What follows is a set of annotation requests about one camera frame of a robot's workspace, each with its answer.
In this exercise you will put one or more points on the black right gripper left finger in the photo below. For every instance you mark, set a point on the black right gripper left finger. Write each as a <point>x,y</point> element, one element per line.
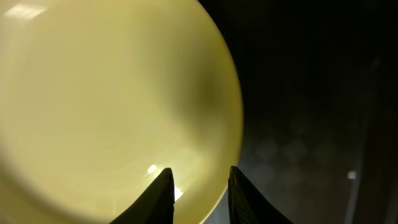
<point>155,205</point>

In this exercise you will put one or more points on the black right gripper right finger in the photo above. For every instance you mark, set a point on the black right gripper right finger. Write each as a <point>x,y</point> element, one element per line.
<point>247,205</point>

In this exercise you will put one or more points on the yellow plate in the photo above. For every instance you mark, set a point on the yellow plate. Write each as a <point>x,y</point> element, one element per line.
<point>98,97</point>

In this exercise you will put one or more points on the brown plastic tray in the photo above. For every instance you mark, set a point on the brown plastic tray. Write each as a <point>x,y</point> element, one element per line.
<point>319,87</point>

